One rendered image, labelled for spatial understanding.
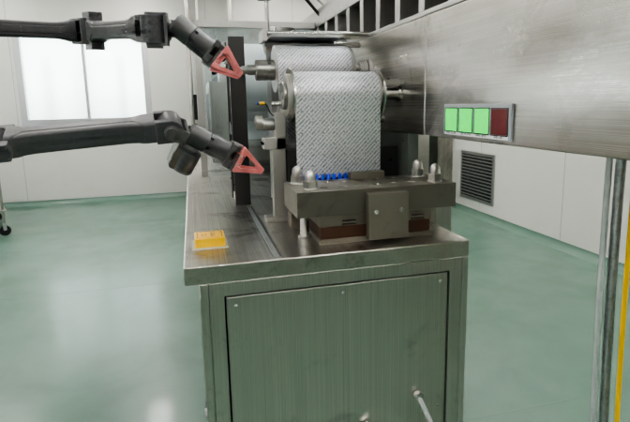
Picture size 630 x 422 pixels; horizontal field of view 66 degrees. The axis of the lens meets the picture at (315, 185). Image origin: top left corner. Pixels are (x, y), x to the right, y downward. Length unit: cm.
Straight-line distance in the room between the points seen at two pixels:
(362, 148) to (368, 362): 55
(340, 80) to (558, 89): 61
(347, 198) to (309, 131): 25
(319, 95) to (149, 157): 568
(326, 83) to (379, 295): 56
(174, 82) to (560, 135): 619
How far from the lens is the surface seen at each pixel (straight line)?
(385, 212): 114
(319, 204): 110
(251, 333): 111
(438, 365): 130
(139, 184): 692
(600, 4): 85
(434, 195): 121
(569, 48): 89
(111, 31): 147
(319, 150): 129
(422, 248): 115
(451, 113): 116
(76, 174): 702
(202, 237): 116
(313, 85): 129
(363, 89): 132
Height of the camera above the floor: 123
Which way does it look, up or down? 10 degrees down
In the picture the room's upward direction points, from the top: 1 degrees counter-clockwise
